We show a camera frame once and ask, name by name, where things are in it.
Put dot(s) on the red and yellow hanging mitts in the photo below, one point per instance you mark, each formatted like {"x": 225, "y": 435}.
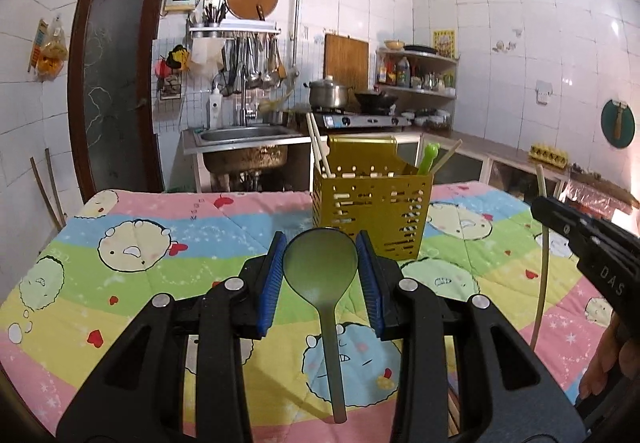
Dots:
{"x": 175, "y": 59}

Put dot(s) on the metal faucet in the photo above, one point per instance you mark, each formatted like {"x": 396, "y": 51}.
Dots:
{"x": 242, "y": 98}

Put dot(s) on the green round wall board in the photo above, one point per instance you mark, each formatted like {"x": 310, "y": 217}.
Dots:
{"x": 612, "y": 123}

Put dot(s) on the black wok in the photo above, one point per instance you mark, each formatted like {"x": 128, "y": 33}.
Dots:
{"x": 375, "y": 100}

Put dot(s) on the yellow perforated utensil holder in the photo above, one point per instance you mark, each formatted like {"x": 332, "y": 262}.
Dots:
{"x": 370, "y": 203}

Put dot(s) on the black frying pan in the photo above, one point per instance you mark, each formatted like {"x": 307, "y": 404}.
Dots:
{"x": 421, "y": 48}

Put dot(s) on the grey plastic spoon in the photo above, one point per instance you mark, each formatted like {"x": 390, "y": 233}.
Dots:
{"x": 320, "y": 263}

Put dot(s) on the kitchen counter cabinets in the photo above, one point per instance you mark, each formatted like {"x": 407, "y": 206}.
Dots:
{"x": 490, "y": 163}

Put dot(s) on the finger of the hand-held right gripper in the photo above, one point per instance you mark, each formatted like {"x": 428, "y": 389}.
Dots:
{"x": 565, "y": 223}

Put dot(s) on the steel cooking pot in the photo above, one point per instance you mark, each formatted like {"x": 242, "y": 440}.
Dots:
{"x": 327, "y": 93}

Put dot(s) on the yellow egg carton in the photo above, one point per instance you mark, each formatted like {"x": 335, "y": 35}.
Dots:
{"x": 549, "y": 153}

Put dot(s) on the rectangular wooden cutting board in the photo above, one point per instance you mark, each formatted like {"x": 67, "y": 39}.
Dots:
{"x": 346, "y": 60}

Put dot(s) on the corner wall shelf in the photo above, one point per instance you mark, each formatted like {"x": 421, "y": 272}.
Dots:
{"x": 420, "y": 90}

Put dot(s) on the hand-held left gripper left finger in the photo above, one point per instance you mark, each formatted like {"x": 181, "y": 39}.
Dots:
{"x": 270, "y": 283}

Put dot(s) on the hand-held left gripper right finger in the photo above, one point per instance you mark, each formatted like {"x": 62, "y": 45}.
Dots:
{"x": 367, "y": 283}

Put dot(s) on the wall controller box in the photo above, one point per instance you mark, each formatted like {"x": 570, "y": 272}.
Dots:
{"x": 180, "y": 2}

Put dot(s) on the yellow bowl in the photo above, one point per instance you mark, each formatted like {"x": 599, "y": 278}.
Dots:
{"x": 394, "y": 44}

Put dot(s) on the wooden stick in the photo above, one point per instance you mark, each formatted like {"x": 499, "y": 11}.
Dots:
{"x": 45, "y": 193}
{"x": 55, "y": 183}

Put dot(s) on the white hanging cloth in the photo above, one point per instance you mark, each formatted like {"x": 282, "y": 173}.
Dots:
{"x": 207, "y": 54}

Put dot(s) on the metal wall rack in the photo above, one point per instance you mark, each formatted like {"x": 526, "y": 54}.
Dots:
{"x": 235, "y": 29}

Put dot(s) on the white soap bottle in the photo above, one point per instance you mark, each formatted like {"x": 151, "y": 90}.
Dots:
{"x": 215, "y": 110}

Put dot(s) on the white wall socket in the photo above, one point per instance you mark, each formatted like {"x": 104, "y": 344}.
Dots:
{"x": 544, "y": 90}

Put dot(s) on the yellow wall poster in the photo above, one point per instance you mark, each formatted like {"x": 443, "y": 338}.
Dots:
{"x": 444, "y": 43}

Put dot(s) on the row of hanging kitchen utensils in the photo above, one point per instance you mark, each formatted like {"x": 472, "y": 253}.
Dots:
{"x": 252, "y": 63}

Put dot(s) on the brown framed glass door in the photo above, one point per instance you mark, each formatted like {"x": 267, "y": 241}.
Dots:
{"x": 112, "y": 88}

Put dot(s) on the gas stove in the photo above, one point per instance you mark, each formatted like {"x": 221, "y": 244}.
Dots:
{"x": 365, "y": 120}

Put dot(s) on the hanging plastic bag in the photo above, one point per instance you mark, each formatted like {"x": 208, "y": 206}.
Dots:
{"x": 50, "y": 50}

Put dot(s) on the person's right hand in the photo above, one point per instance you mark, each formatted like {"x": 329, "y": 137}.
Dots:
{"x": 605, "y": 353}

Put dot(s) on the cartoon printed blanket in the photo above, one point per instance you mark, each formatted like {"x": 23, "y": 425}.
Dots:
{"x": 150, "y": 283}

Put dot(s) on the steel sink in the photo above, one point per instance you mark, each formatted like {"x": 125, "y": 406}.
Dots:
{"x": 245, "y": 138}

